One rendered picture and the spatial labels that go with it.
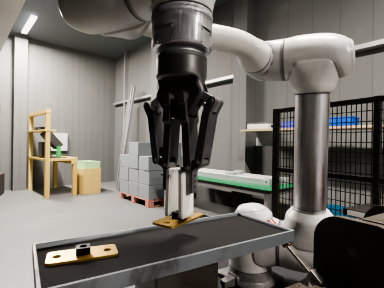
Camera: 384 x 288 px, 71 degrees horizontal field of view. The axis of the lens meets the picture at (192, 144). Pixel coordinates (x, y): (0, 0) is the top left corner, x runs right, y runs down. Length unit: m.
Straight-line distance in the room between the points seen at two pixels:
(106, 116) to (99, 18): 9.03
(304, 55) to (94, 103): 8.77
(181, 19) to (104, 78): 9.30
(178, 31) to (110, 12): 0.14
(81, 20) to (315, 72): 0.63
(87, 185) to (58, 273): 7.03
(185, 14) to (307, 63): 0.55
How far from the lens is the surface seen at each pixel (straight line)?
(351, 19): 4.62
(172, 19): 0.40
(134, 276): 0.34
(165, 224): 0.39
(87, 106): 9.32
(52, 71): 9.18
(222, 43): 0.70
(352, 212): 1.40
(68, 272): 0.36
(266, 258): 1.00
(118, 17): 0.49
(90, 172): 7.36
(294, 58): 0.89
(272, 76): 0.92
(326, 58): 0.89
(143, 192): 5.80
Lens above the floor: 1.30
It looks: level
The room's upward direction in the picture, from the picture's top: 1 degrees clockwise
